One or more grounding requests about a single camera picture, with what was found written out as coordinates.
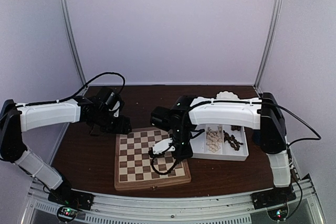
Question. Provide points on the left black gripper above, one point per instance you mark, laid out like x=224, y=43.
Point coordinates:
x=122, y=127

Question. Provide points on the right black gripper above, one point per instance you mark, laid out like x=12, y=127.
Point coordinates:
x=187, y=152

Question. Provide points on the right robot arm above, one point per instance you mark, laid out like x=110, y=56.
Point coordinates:
x=259, y=114

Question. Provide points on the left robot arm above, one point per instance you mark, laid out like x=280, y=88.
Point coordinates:
x=101, y=110

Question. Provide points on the pile of white chess pieces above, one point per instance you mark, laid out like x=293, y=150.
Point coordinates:
x=214, y=140

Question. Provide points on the pile of dark chess pieces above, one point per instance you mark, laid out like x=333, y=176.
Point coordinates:
x=233, y=142

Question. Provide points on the wooden chess board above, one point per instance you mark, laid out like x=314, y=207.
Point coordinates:
x=132, y=165

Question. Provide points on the white divided plastic tray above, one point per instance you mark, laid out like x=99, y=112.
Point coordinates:
x=226, y=153

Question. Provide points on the white scalloped ceramic bowl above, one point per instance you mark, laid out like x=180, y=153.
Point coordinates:
x=226, y=95

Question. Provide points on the dark blue cup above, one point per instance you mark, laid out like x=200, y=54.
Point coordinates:
x=256, y=137

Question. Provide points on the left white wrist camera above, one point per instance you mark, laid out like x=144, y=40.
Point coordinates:
x=114, y=103

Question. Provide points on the front aluminium rail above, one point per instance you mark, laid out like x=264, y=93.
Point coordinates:
x=236, y=208

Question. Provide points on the left aluminium frame post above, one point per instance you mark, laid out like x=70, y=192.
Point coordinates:
x=71, y=41

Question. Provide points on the aluminium frame post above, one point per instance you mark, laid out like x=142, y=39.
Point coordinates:
x=276, y=10
x=71, y=41

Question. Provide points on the right aluminium frame post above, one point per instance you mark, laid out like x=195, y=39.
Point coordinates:
x=276, y=10

